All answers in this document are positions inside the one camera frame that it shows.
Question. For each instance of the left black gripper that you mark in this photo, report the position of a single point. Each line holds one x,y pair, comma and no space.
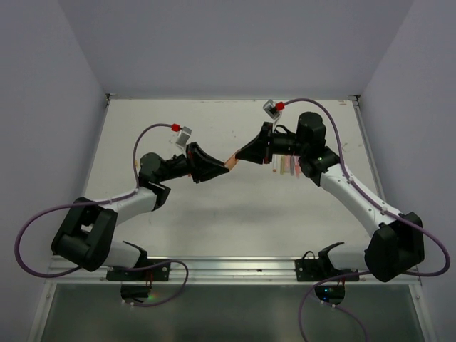
203,166

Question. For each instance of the base bracket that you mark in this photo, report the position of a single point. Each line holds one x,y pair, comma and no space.
157,270
317,267

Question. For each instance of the right base bracket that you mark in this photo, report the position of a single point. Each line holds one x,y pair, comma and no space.
317,267

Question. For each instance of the left base bracket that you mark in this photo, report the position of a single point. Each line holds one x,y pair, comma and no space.
157,270

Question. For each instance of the orange highlighter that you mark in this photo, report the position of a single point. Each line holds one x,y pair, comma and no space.
231,162

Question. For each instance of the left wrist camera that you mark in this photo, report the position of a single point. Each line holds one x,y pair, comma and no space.
182,137

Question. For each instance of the yellow capped pink highlighter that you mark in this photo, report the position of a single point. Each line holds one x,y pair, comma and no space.
287,167

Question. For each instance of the red slim pen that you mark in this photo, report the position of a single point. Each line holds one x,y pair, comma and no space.
294,166

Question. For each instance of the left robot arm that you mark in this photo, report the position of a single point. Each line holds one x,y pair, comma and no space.
85,236

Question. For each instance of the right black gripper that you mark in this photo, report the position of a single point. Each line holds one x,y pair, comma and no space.
258,148

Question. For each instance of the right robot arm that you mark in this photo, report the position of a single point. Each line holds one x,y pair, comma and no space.
394,246

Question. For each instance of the aluminium rail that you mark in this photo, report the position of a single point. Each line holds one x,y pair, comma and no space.
219,271

